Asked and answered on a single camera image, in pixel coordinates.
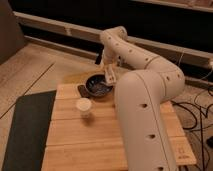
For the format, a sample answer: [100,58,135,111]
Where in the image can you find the dark ceramic bowl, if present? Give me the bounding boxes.
[85,74,113,97]

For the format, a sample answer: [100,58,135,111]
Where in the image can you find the black floor mat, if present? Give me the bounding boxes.
[1,90,56,171]

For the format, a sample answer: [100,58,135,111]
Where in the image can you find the black cables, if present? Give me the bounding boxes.
[170,86,213,171]

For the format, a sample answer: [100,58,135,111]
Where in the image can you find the black table leg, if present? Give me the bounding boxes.
[95,50,103,65]

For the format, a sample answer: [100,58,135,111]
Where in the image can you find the wooden board table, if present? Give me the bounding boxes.
[41,82,198,171]

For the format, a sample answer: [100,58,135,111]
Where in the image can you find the white cup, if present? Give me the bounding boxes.
[76,98,92,118]

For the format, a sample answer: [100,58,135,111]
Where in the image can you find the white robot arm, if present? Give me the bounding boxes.
[100,26,185,171]

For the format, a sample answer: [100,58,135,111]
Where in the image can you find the dark coaster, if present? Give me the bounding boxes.
[77,85,88,98]

